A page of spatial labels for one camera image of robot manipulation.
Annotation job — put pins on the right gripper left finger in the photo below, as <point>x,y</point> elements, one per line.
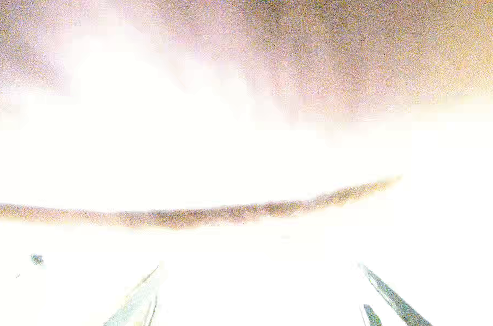
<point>141,304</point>

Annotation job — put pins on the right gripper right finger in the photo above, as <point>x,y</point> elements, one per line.
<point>401,308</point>

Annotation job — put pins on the dark brown long pants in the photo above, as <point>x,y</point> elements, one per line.
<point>177,114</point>

